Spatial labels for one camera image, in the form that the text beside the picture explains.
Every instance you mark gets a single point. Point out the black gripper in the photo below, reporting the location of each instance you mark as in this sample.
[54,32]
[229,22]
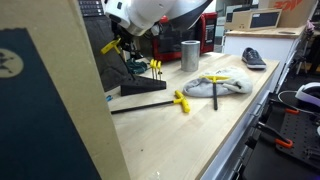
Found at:
[126,40]

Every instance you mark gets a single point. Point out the long yellow T-handle hex key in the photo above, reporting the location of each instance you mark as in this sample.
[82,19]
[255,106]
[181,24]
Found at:
[179,99]

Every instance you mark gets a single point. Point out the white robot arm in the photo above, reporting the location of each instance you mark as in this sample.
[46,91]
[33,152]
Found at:
[133,18]

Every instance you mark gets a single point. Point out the black wedge tool stand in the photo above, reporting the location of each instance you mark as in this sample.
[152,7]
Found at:
[138,84]

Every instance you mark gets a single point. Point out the red black microwave oven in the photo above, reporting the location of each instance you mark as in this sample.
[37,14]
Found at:
[166,46]

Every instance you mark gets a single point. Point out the grey metal cylinder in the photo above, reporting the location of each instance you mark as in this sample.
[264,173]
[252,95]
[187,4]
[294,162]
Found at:
[190,55]

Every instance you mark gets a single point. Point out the light grey crumpled cloth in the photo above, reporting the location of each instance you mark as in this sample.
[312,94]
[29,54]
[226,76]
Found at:
[237,81]

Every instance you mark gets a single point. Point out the brown cardboard box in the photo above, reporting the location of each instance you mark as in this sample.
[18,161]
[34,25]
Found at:
[55,122]

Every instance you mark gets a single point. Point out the grey canvas sneaker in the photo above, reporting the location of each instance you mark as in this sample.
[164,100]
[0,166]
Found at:
[252,59]

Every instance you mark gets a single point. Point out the cardboard box on counter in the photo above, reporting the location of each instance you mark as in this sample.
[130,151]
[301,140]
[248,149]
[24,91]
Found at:
[271,14]

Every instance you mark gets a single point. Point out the white headset device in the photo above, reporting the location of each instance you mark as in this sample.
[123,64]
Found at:
[307,95]

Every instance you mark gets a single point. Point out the small yellow T-handle keys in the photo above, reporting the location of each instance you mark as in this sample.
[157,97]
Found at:
[155,66]

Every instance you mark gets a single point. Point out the yellow T-handle key on cloth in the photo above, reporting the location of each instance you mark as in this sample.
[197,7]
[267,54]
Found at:
[214,79]

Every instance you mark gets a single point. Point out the orange handled clamp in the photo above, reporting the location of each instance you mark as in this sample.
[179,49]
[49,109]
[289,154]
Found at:
[279,139]

